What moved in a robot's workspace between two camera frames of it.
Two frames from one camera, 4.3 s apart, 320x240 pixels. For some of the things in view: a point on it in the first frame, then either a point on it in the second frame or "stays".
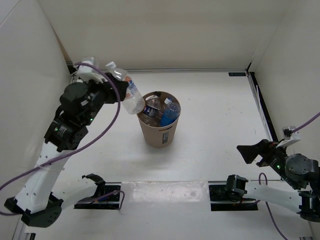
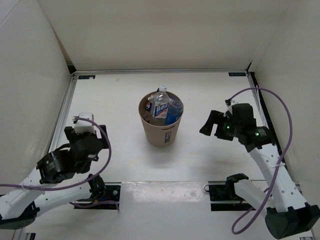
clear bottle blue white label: (133, 102) → (160, 103)
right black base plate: (220, 201) stays
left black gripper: (107, 87) → (74, 136)
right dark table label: (237, 74) stays
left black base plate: (111, 201) stays
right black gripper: (249, 152) → (214, 117)
